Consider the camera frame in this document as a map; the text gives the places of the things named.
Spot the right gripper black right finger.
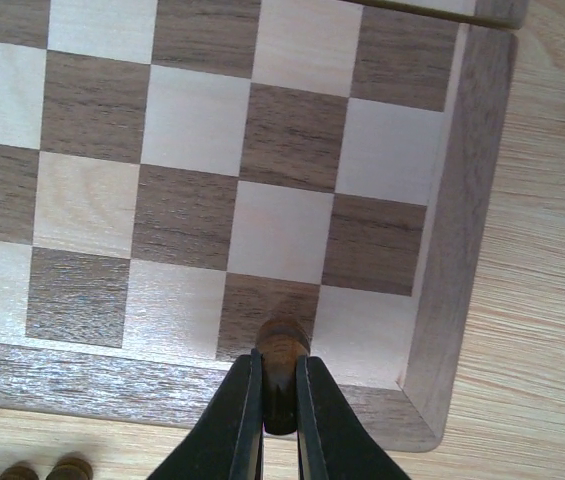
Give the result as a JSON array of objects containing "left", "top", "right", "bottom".
[{"left": 296, "top": 356, "right": 408, "bottom": 480}]

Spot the dark wooden chess piece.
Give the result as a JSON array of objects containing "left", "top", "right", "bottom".
[{"left": 255, "top": 317, "right": 310, "bottom": 435}]

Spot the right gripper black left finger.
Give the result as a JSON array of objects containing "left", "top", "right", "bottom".
[{"left": 149, "top": 349, "right": 263, "bottom": 480}]

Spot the dark wooden pawn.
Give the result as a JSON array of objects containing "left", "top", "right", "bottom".
[
  {"left": 0, "top": 463, "right": 39, "bottom": 480},
  {"left": 46, "top": 454, "right": 93, "bottom": 480}
]

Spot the wooden chess board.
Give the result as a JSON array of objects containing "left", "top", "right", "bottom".
[{"left": 0, "top": 1, "right": 528, "bottom": 452}]

